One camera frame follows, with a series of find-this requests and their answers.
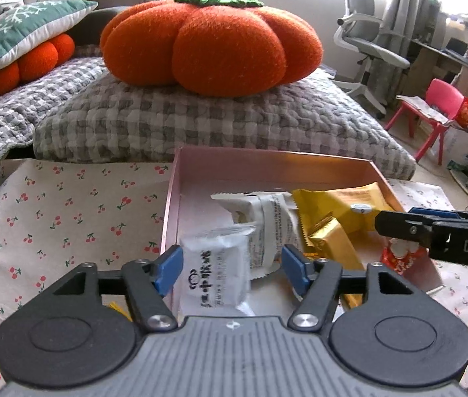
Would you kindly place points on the white cake snack packet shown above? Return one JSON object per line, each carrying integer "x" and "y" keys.
{"x": 215, "y": 280}

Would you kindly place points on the grey office chair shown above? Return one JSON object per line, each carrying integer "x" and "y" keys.
{"x": 357, "y": 31}

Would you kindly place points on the grey checked blanket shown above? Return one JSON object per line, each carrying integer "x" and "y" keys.
{"x": 24, "y": 107}

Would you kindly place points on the pink cardboard box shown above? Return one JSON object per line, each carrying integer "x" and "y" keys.
{"x": 212, "y": 188}

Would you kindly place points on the red child chair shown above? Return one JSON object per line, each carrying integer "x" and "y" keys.
{"x": 439, "y": 110}

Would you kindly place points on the green white patterned pillow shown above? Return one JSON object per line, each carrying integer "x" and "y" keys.
{"x": 25, "y": 27}

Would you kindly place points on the wooden desk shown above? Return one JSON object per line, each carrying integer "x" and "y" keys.
{"x": 445, "y": 57}

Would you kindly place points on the grey curtain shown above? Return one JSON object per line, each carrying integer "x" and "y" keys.
{"x": 403, "y": 18}

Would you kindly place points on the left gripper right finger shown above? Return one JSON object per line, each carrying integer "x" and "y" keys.
{"x": 317, "y": 283}

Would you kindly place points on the grey checked cushion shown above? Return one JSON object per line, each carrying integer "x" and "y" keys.
{"x": 112, "y": 121}

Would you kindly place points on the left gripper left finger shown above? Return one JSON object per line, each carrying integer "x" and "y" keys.
{"x": 147, "y": 283}

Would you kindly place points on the red white candy packet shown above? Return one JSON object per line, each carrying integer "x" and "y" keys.
{"x": 404, "y": 257}

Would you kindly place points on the small gold snack packet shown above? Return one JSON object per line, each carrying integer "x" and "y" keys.
{"x": 331, "y": 241}

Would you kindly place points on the cherry print cloth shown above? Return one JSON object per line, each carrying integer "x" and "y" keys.
{"x": 54, "y": 216}

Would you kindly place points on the large orange pumpkin plush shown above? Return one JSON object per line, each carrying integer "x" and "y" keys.
{"x": 215, "y": 48}

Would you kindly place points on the small orange pumpkin plush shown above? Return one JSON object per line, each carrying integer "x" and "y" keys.
{"x": 37, "y": 62}

